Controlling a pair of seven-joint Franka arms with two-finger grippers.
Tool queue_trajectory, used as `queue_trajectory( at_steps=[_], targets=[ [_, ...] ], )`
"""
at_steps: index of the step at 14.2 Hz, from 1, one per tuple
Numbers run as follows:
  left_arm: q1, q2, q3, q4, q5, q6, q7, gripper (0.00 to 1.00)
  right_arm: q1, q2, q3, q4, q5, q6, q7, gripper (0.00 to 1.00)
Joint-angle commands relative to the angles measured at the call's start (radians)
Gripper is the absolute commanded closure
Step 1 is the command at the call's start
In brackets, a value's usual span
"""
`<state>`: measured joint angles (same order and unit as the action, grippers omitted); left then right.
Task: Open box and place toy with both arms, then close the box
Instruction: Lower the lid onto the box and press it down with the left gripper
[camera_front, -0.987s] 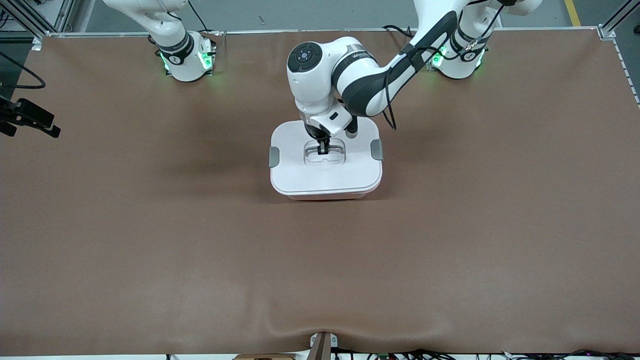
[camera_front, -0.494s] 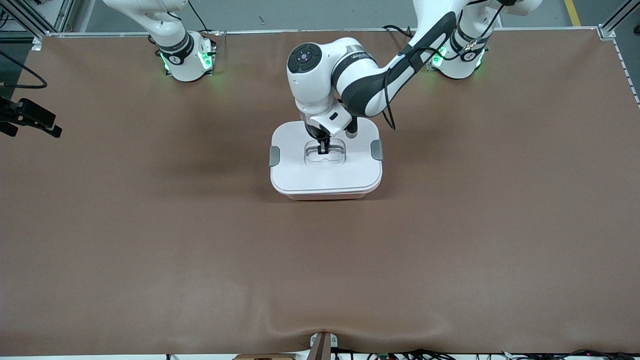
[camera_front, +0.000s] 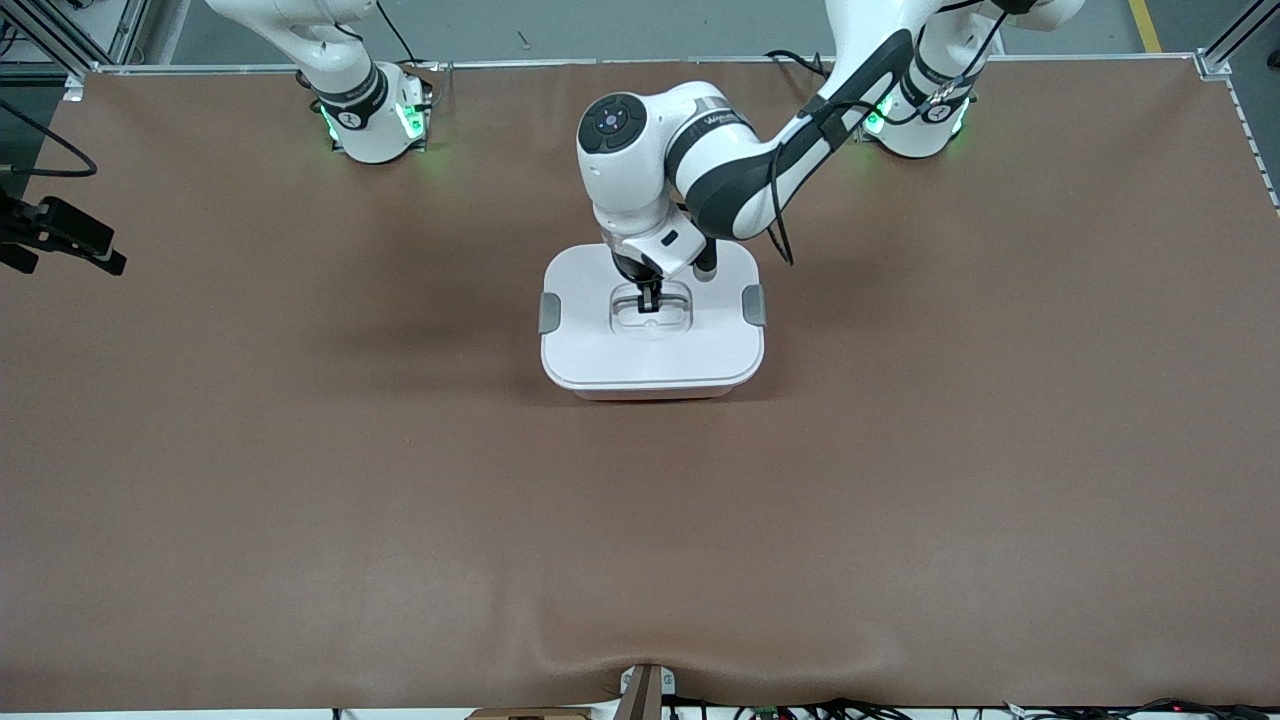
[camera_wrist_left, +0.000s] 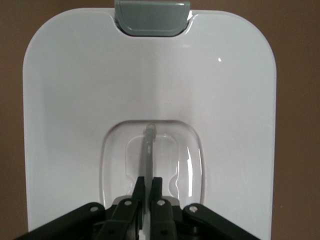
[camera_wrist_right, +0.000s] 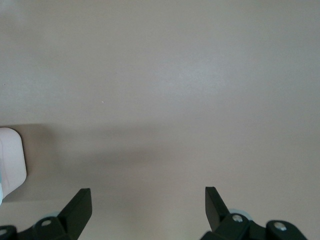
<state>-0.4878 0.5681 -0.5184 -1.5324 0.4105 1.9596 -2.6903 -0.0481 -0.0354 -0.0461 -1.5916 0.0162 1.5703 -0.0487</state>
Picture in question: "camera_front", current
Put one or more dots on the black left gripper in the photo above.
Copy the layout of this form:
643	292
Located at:
632	268

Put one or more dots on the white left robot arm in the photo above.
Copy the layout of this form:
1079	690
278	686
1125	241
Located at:
720	170

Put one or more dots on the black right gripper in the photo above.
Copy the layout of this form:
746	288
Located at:
22	226

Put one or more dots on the aluminium frame post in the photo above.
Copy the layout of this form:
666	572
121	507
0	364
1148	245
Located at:
50	40
1215	62

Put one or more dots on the brown table cover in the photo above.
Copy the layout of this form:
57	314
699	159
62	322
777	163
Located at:
640	550

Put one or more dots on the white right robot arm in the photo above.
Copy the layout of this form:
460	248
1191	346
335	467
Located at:
365	110

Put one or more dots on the white box lid grey latches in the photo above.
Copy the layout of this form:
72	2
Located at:
650	350

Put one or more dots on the pink plastic storage box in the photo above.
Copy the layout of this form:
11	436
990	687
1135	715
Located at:
650	396

